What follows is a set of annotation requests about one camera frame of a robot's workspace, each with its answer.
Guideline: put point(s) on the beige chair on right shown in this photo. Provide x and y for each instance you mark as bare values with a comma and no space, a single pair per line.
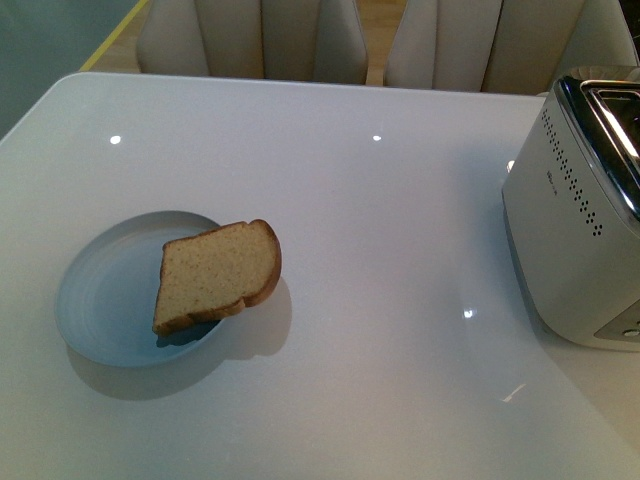
508,46

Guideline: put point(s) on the beige chair on left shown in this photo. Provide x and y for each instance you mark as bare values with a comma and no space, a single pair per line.
311,41

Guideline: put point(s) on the slice of toast bread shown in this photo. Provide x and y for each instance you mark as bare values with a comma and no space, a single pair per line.
216,274

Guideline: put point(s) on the beige chair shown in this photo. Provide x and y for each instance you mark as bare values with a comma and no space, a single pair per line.
508,46
311,41

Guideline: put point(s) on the light blue round plate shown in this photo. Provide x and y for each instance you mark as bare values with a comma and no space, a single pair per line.
106,299

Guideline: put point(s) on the silver two-slot toaster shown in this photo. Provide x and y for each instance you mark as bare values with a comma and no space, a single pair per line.
571,201

